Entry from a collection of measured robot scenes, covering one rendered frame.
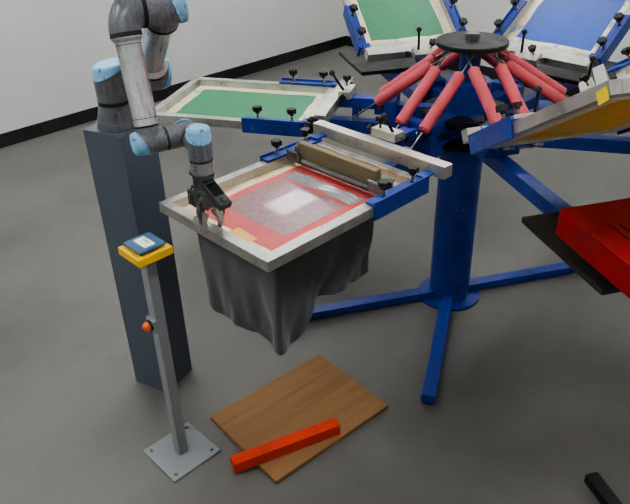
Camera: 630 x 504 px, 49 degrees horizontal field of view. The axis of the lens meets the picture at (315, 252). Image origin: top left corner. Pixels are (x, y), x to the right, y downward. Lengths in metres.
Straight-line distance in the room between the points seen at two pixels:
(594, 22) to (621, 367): 1.69
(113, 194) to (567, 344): 2.16
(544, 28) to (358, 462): 2.37
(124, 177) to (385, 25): 1.82
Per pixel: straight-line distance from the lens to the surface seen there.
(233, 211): 2.44
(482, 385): 3.15
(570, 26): 3.85
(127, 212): 2.66
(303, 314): 2.42
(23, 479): 2.99
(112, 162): 2.60
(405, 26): 3.86
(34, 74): 6.08
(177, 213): 2.40
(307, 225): 2.32
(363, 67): 4.03
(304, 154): 2.70
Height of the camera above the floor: 2.09
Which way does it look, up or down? 31 degrees down
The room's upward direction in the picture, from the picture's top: 2 degrees counter-clockwise
